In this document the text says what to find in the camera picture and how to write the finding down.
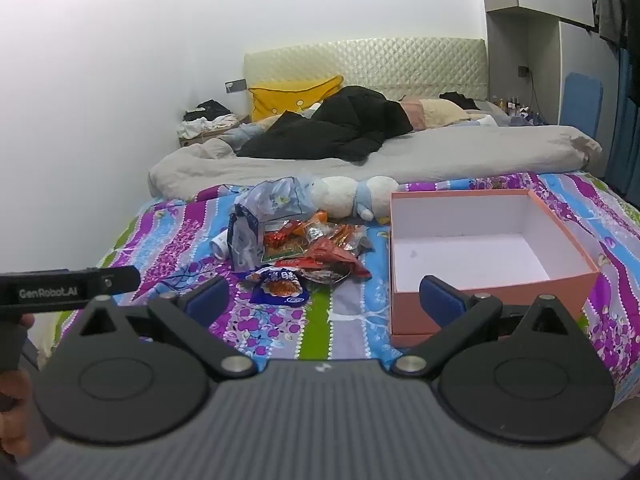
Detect clear blue plastic bag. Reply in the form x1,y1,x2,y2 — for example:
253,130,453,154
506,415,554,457
234,176,321,226

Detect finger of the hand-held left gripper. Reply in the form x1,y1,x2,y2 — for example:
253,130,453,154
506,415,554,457
82,266,142,298

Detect white plush toy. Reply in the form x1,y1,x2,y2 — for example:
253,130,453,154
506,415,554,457
307,175,401,223

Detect pink cardboard box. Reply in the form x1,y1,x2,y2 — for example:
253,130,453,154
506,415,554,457
389,189,601,348

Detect dark blue stand-up pouch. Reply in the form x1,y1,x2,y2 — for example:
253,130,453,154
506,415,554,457
227,205,266,273

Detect pink pillow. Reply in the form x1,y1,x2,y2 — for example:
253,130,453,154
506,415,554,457
400,99,426,131

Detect heap of clothes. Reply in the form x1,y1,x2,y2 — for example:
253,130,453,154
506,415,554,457
177,100,238,138

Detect grey duvet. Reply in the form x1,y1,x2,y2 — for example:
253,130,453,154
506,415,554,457
148,125,603,198

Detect person's left hand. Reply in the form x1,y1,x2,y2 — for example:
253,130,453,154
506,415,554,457
0,313,36,461

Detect light blue cloth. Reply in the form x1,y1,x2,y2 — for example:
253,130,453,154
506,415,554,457
220,122,266,148

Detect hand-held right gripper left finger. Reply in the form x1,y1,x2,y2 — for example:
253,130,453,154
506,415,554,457
75,276,258,381

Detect small black garment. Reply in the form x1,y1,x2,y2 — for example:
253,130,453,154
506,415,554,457
440,91,481,110

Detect grey hanging garment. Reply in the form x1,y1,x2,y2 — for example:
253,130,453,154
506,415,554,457
585,0,640,46

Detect pile of red orange packets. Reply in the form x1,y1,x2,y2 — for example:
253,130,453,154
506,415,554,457
260,210,373,286

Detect cream padded headboard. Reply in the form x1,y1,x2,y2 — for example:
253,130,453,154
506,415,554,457
243,36,488,106

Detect blue curtain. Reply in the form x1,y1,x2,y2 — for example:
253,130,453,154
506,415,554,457
602,45,640,196

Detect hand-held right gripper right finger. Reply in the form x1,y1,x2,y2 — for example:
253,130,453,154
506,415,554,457
390,274,583,377

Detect yellow pillow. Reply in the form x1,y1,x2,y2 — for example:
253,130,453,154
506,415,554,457
248,75,345,123

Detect group of small bottles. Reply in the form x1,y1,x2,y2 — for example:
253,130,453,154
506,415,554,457
492,95,543,126

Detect black jacket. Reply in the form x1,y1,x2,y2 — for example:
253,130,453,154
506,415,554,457
235,86,415,162

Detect white bottle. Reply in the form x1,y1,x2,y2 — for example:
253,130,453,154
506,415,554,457
210,232,233,261

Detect beige pillow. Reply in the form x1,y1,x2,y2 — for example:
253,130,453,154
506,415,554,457
422,98,471,126

